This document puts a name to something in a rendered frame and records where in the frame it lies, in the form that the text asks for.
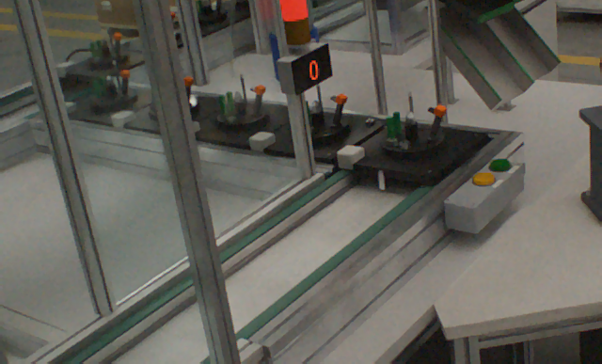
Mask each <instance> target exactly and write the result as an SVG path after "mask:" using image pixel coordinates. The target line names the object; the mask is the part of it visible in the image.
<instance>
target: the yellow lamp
mask: <svg viewBox="0 0 602 364"><path fill-rule="evenodd" d="M283 23H284V30H285V36H286V42H287V44H289V45H300V44H305V43H308V42H310V41H311V37H310V31H309V17H306V18H304V19H301V20H295V21H285V20H283Z"/></svg>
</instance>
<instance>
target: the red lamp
mask: <svg viewBox="0 0 602 364"><path fill-rule="evenodd" d="M280 4H281V10H282V17H283V20H285V21H295V20H301V19H304V18H306V17H308V10H307V2H306V0H280Z"/></svg>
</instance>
